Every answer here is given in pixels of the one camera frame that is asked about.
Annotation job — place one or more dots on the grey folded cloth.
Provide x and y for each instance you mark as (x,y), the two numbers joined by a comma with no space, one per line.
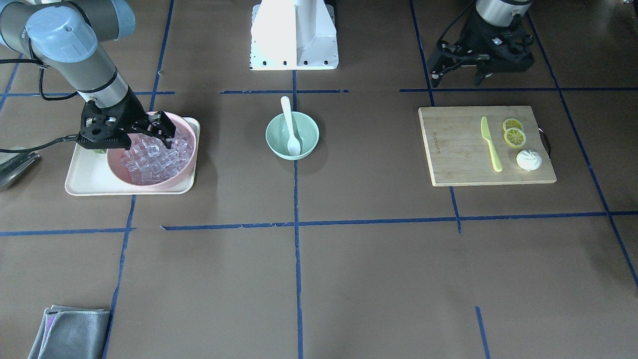
(71,333)

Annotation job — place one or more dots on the lemon slice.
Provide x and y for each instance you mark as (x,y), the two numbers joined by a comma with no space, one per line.
(515,137)
(512,123)

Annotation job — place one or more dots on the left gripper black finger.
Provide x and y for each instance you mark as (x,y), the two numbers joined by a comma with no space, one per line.
(442,62)

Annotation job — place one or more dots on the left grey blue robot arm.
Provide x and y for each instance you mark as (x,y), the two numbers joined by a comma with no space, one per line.
(495,12)

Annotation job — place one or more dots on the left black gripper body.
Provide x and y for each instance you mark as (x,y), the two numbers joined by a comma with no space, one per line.
(472,39)

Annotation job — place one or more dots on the lower lemon slice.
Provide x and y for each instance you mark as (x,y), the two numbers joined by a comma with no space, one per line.
(515,137)

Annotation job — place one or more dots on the cream serving tray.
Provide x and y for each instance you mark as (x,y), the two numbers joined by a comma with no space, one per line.
(92,173)

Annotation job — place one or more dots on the white plastic spoon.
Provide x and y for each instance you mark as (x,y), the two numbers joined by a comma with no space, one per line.
(293,144)

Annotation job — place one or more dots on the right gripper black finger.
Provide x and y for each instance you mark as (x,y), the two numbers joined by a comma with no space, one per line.
(165,139)
(160,121)

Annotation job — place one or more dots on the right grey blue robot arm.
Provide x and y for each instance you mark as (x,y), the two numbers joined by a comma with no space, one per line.
(67,36)

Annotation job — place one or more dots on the metal ice scoop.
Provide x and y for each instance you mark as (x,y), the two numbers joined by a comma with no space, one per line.
(13,165)

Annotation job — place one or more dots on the clear ice cubes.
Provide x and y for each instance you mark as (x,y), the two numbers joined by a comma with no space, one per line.
(149,162)

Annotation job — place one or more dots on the pink bowl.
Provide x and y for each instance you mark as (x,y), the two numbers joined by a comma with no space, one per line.
(149,166)

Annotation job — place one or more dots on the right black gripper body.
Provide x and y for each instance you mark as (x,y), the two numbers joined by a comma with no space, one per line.
(130,106)

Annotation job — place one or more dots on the mint green bowl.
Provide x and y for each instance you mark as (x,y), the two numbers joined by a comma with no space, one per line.
(305,129)

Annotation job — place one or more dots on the yellow plastic knife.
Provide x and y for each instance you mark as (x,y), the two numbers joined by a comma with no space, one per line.
(486,135)

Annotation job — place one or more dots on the bamboo cutting board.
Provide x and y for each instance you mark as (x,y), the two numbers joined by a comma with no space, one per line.
(458,156)

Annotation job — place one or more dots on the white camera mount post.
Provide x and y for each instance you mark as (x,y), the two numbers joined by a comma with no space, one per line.
(293,35)

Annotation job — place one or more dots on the upper lemon slice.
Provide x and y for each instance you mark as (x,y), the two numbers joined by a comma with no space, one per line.
(512,123)

